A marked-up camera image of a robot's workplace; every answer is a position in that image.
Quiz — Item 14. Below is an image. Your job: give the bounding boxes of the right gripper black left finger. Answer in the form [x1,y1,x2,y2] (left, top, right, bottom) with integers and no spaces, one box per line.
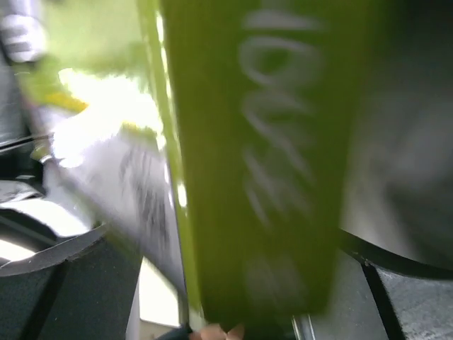
[1,209,142,339]

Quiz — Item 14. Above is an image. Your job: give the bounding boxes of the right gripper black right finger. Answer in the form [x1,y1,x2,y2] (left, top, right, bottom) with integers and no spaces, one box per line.
[293,228,453,340]

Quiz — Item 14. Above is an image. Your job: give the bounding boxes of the lime green book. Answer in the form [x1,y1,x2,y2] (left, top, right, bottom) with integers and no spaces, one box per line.
[17,1,369,339]

